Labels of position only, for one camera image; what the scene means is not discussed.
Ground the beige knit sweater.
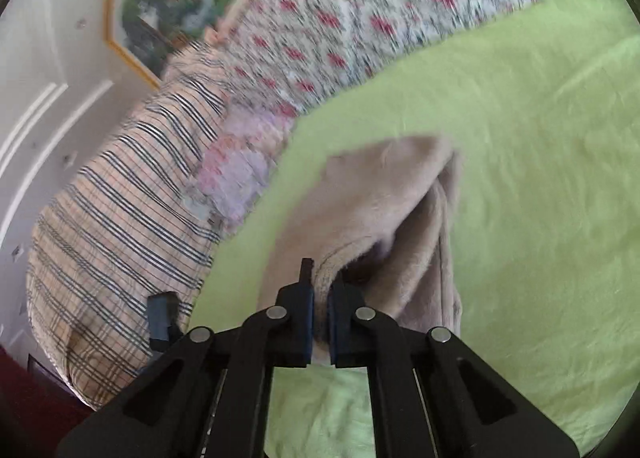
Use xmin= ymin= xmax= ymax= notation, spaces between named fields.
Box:
xmin=258 ymin=136 xmax=462 ymax=365

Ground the dark blue small object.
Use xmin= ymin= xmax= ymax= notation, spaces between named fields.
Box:
xmin=146 ymin=291 xmax=183 ymax=353

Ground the pastel floral pillow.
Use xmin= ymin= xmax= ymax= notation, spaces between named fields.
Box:
xmin=183 ymin=107 xmax=295 ymax=238

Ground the plaid striped pillow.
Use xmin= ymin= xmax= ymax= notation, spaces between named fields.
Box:
xmin=26 ymin=42 xmax=228 ymax=408

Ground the green bed sheet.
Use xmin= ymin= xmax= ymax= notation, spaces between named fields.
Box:
xmin=190 ymin=0 xmax=639 ymax=452

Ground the floral quilt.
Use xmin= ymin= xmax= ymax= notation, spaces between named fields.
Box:
xmin=221 ymin=0 xmax=541 ymax=114

